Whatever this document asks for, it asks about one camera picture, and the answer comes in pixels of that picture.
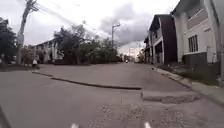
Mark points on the street lamp pole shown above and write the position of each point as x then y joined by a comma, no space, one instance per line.
113,33

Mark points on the grey asphalt road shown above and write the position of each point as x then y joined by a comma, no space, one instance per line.
100,96

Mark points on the row of trees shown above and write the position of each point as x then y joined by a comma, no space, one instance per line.
80,48

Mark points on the dark two-storey house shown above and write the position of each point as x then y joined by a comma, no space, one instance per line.
161,40

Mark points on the pale building behind trees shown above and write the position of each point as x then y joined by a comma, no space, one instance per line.
45,51

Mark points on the robot's own part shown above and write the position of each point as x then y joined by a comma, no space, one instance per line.
147,125
74,126

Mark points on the person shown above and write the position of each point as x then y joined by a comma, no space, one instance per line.
34,62

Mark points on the pale concrete pavement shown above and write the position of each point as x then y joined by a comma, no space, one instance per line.
196,85

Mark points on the white house with window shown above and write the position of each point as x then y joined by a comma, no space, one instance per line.
196,33

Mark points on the leaning utility pole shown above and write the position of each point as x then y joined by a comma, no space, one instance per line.
22,30

